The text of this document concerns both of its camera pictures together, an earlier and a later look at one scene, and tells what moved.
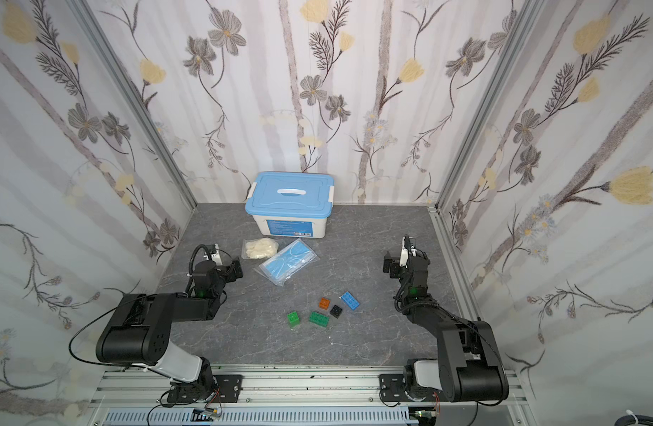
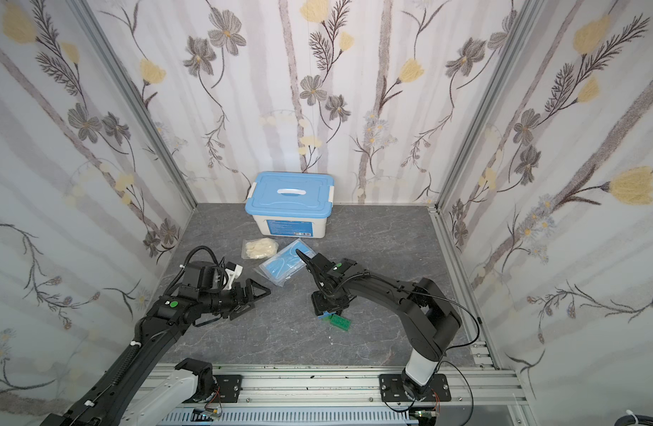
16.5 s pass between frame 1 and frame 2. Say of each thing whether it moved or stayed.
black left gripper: moved
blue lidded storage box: stayed
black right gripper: moved
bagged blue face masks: stayed
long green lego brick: moved
